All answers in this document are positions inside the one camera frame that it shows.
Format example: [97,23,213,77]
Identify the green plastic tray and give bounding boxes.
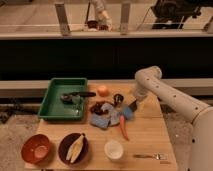
[38,78,87,121]

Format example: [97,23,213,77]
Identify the small metal cup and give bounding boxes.
[113,93,124,106]

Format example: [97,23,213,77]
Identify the pale corn husk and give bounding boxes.
[66,134,84,163]

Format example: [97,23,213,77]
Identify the grey plate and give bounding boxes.
[101,103,120,126]

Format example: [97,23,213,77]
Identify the right grey post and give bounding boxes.
[120,1,131,35]

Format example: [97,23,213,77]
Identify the orange carrot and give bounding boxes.
[120,115,129,141]

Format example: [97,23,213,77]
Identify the white paper cup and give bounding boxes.
[104,140,124,161]

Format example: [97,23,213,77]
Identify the black handled scoop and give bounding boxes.
[60,91,96,103]

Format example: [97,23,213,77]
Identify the metal fork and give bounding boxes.
[133,154,167,160]

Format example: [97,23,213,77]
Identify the background black machine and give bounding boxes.
[151,0,203,30]

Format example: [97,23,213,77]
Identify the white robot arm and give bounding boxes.
[133,66,213,171]

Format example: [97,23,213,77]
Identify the orange bowl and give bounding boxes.
[21,134,51,164]

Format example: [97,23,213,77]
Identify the black and blue eraser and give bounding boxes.
[122,101,137,120]

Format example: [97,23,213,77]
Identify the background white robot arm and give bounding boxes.
[86,0,112,31]

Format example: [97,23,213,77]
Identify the grey post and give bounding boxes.
[55,2,70,36]
[120,1,131,35]

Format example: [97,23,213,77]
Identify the blue cloth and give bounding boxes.
[90,114,109,129]

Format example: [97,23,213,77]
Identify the dark brown bowl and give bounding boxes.
[58,133,89,165]

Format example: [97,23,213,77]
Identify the orange fruit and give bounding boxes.
[97,85,109,97]

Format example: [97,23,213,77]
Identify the left grey post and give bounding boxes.
[55,2,70,36]

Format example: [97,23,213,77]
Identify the dark grape bunch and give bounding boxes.
[90,101,106,115]

